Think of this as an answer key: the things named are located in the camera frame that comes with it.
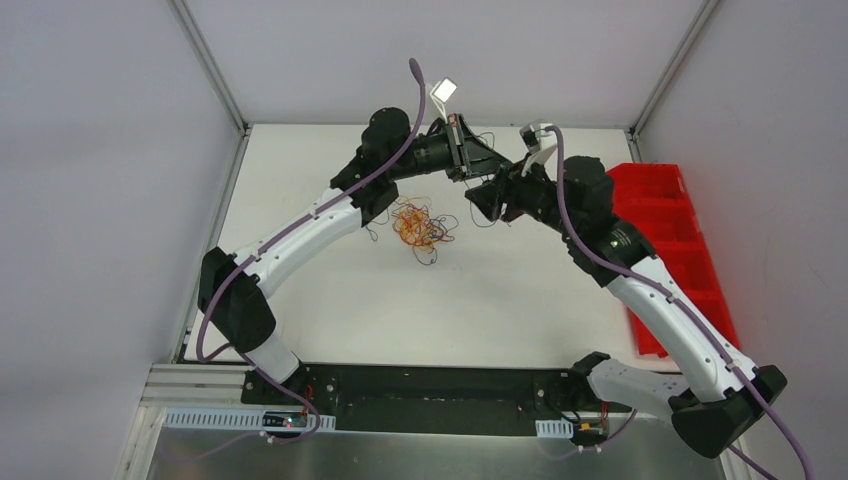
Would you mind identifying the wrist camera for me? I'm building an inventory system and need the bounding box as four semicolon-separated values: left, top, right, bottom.
429;77;458;105
519;120;558;177

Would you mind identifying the white cable duct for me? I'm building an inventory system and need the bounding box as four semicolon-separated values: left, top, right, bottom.
535;418;574;439
162;408;317;433

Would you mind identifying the left white cable duct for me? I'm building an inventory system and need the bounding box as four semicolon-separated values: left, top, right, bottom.
162;408;317;433

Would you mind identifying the right white cable duct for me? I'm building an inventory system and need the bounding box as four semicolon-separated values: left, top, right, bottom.
535;418;574;439

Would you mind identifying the red plastic bin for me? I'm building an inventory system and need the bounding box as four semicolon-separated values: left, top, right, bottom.
608;163;739;347

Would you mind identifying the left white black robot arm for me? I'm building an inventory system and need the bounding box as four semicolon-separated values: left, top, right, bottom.
197;107;511;405

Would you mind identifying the aluminium frame rail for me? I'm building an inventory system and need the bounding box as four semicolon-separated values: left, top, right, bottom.
140;362;738;420

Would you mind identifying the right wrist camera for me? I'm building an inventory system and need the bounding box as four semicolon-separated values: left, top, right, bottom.
519;120;558;177

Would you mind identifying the orange multicolour wire bundle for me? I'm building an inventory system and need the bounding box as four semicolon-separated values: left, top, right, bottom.
389;197;460;266

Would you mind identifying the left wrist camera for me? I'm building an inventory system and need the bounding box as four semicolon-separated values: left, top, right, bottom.
429;77;458;105

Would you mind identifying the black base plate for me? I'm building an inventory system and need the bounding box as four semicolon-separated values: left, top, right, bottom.
240;363;601;437

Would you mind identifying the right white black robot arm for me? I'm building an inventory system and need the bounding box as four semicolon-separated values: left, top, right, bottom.
465;156;787;458

